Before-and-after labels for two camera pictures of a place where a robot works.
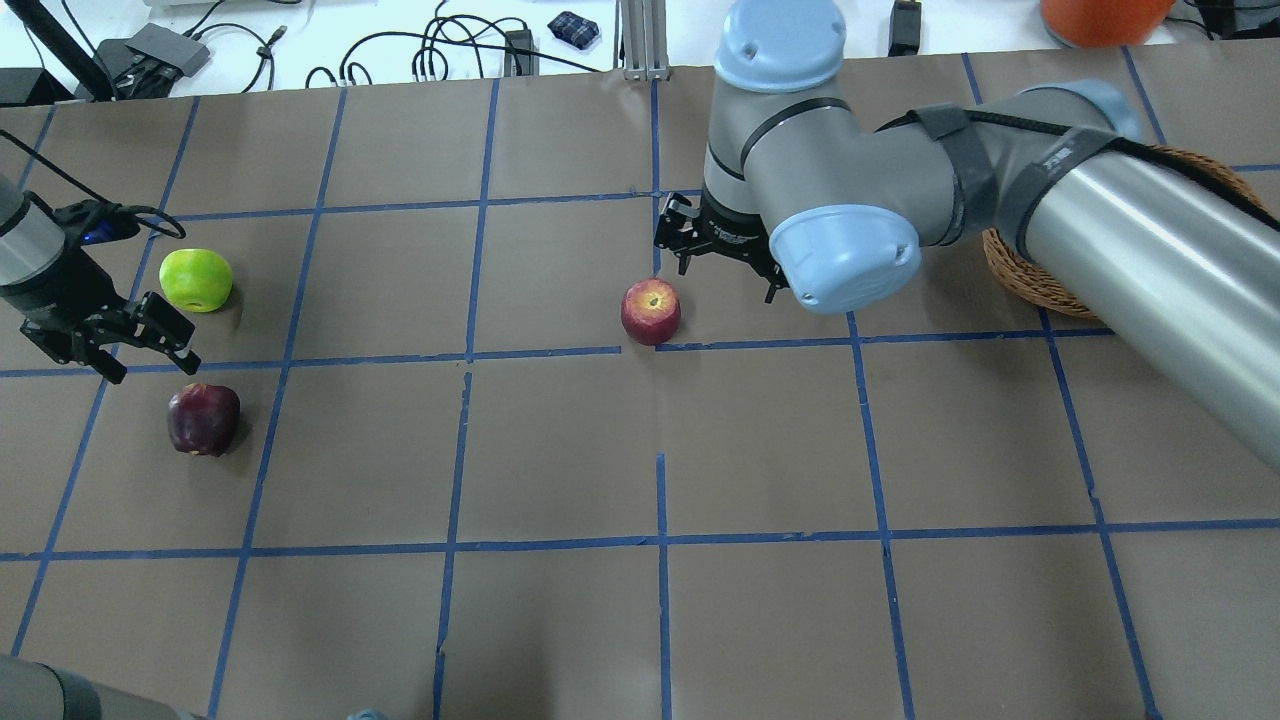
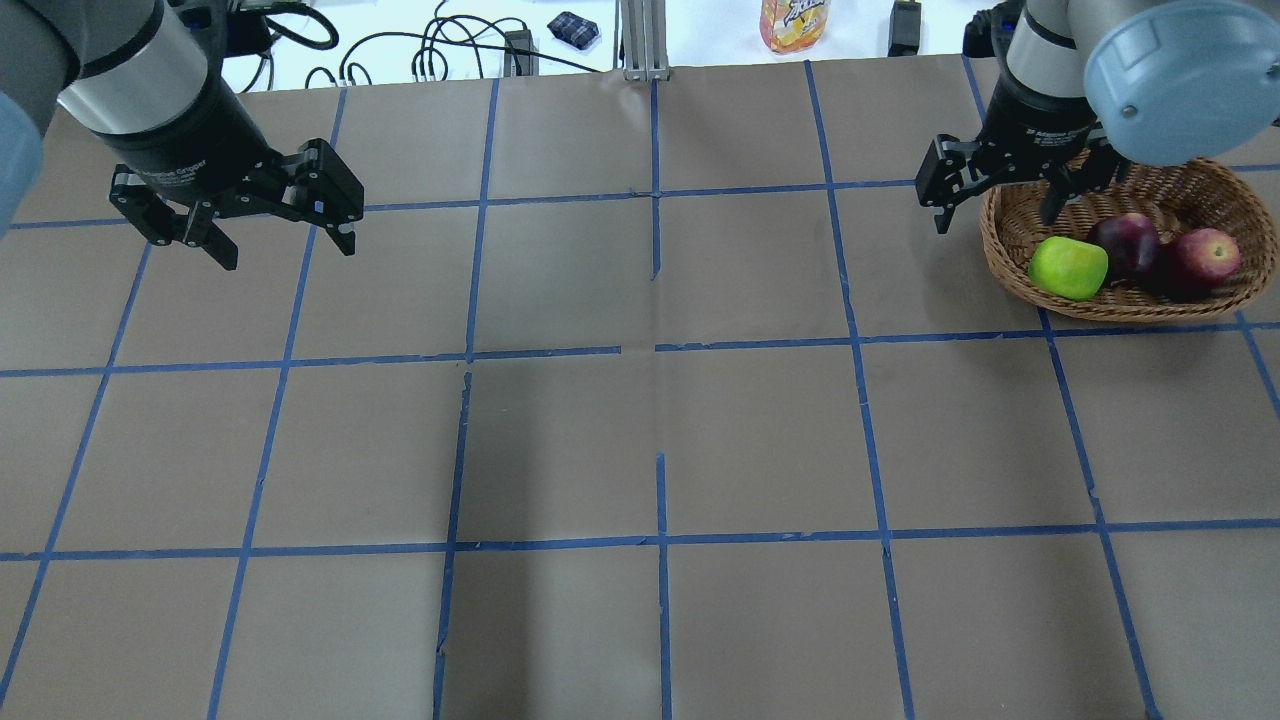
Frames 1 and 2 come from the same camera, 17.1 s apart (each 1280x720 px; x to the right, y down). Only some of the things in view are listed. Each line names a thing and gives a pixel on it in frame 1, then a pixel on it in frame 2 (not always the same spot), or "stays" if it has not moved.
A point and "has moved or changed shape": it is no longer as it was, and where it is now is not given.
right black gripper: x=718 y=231 -> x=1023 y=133
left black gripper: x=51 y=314 -> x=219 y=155
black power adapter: x=904 y=28 stays
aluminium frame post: x=645 y=51 stays
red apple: x=650 y=311 has moved or changed shape
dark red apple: x=203 y=418 has moved or changed shape
